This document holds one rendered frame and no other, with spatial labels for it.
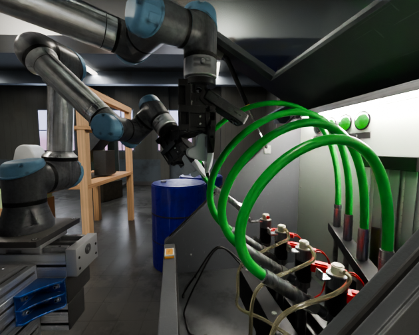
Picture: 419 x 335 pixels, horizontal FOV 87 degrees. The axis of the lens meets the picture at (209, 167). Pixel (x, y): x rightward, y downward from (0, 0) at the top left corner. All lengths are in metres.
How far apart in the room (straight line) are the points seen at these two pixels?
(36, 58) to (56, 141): 0.28
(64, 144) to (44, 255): 0.39
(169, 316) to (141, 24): 0.58
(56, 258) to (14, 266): 0.12
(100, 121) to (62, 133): 0.33
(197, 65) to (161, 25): 0.10
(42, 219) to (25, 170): 0.17
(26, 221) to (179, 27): 0.73
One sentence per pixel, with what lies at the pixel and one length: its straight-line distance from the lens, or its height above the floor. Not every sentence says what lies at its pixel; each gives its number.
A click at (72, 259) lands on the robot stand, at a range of 0.86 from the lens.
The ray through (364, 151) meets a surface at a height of 1.30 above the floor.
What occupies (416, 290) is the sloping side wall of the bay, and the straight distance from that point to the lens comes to 0.29.
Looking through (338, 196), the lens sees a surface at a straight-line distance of 0.66.
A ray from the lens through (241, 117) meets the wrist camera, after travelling 0.52.
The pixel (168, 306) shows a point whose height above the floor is 0.95.
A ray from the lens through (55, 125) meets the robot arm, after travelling 0.99.
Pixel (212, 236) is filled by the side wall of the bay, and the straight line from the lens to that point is 0.89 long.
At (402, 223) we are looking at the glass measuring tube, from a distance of 0.63.
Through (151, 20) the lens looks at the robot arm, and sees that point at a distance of 0.48.
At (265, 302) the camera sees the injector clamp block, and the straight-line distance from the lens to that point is 0.56.
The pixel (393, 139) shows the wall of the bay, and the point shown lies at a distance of 0.67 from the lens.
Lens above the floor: 1.31
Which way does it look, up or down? 5 degrees down
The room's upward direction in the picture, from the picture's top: straight up
